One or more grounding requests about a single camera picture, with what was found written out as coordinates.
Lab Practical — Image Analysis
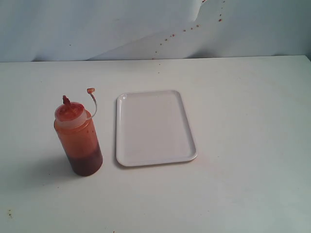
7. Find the white rectangular plastic tray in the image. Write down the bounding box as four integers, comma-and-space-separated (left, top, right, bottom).
115, 90, 197, 167

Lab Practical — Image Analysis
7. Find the red sauce squeeze bottle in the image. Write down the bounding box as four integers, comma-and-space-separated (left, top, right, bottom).
53, 95, 103, 177

